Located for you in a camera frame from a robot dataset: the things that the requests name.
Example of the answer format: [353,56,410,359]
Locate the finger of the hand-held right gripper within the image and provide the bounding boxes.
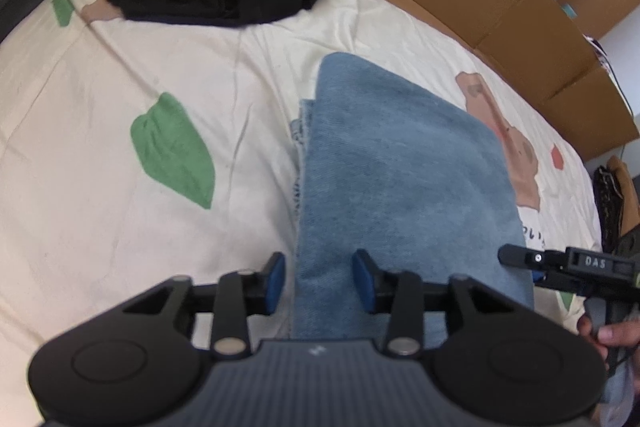
[497,243,570,269]

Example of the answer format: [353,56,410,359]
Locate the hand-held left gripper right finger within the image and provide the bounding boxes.
[351,249,506,355]

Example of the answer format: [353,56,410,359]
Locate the brown cloth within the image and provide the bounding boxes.
[607,156,640,235]

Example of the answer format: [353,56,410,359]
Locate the leopard print cloth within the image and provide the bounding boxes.
[592,164,626,253]

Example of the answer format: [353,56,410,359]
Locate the cream printed blanket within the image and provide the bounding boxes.
[0,0,605,427]

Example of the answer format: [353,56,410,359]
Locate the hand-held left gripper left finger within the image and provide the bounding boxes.
[122,252,287,355]

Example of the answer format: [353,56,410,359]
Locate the blue denim jeans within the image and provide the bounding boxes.
[289,52,537,350]

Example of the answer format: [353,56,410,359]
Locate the person's right hand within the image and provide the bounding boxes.
[577,314,640,390]

